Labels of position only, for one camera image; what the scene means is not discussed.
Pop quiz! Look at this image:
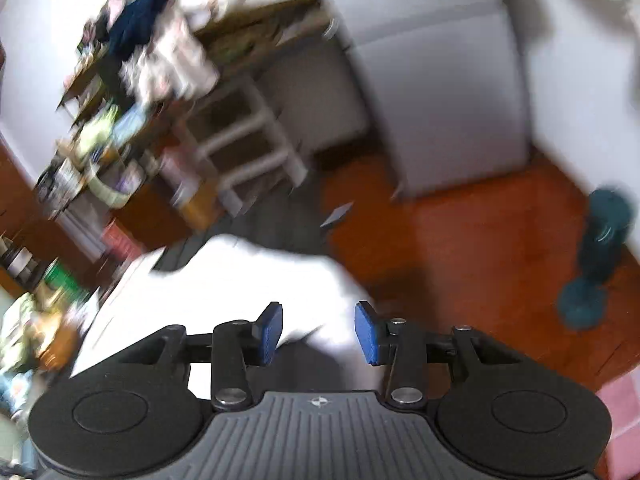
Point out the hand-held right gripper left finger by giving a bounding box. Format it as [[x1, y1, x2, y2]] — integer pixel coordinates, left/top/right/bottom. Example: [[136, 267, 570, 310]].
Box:
[[117, 301, 284, 409]]

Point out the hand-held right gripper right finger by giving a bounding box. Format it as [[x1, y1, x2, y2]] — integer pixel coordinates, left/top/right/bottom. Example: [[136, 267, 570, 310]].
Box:
[[354, 300, 523, 407]]

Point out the white garment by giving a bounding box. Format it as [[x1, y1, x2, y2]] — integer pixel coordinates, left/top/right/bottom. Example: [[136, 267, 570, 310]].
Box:
[[70, 235, 381, 393]]

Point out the black slatted table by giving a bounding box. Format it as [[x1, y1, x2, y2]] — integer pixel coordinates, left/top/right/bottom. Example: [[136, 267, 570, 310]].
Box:
[[95, 195, 381, 393]]

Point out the small dark card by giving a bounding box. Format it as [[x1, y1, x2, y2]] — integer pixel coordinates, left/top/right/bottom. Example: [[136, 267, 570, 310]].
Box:
[[319, 202, 354, 231]]

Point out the yellow-orange box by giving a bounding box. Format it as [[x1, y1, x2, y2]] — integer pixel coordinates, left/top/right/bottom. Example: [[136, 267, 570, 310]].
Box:
[[182, 182, 223, 232]]

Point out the red box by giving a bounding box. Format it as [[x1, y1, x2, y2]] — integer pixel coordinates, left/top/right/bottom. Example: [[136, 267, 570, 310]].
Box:
[[101, 221, 142, 262]]

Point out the white shelf rack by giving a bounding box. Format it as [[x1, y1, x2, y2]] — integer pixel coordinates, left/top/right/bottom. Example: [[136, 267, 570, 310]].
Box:
[[172, 72, 308, 217]]

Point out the green box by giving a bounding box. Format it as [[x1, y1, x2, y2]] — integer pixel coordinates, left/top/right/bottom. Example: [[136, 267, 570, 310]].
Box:
[[42, 259, 84, 307]]

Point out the white refrigerator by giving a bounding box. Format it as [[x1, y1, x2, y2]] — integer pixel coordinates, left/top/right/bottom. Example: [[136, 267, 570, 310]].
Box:
[[305, 0, 531, 202]]

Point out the pink cloth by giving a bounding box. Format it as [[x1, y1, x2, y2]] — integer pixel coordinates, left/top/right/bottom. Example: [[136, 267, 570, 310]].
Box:
[[594, 374, 640, 480]]

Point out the patterned white cloth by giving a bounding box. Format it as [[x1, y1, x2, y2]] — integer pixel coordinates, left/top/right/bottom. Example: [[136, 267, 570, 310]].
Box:
[[121, 7, 222, 107]]

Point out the dark wooden desk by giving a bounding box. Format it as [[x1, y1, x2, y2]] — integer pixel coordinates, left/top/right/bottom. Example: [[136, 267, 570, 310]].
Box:
[[55, 0, 328, 126]]

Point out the navy garment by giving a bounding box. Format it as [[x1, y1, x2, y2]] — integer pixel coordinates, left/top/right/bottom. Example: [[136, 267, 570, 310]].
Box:
[[106, 0, 184, 62]]

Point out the dark teal pedestal fan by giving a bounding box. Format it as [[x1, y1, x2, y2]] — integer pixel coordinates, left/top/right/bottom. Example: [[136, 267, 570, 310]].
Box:
[[557, 186, 637, 332]]

